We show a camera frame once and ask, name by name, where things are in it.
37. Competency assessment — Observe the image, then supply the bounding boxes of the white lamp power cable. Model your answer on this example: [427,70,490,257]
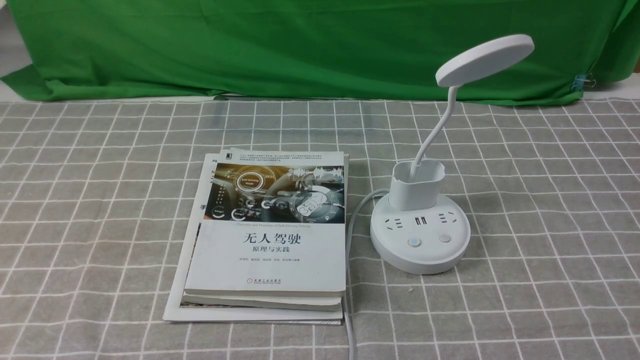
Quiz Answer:
[343,188,391,360]

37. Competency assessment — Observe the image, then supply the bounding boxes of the blue binder clip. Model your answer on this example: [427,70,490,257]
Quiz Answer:
[571,73,597,92]

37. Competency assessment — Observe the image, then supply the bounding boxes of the grey checkered tablecloth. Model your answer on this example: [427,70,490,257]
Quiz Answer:
[0,99,640,360]

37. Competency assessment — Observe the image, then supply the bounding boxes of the white desk lamp with sockets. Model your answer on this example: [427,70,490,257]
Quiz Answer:
[369,34,535,275]

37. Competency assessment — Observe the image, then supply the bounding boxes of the top self-driving textbook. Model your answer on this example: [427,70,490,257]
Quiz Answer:
[184,148,347,299]

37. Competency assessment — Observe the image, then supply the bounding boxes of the bottom large white book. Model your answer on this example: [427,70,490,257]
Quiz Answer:
[162,153,343,326]

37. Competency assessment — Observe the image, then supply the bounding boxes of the green backdrop cloth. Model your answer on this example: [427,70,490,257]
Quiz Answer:
[2,0,639,106]

